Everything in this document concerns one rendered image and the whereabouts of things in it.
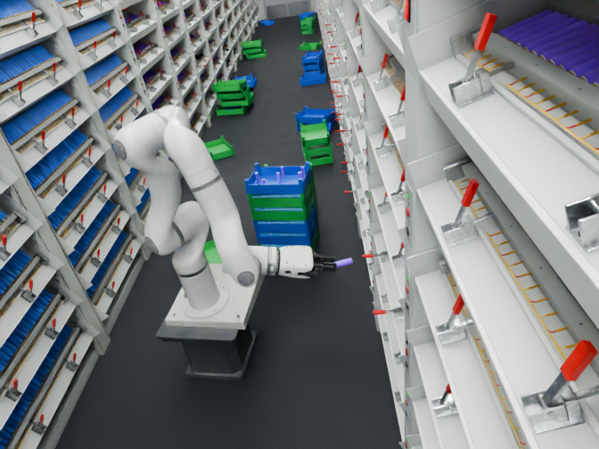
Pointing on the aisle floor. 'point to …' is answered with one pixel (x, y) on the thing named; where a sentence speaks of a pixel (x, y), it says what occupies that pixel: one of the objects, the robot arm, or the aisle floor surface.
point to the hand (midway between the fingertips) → (328, 264)
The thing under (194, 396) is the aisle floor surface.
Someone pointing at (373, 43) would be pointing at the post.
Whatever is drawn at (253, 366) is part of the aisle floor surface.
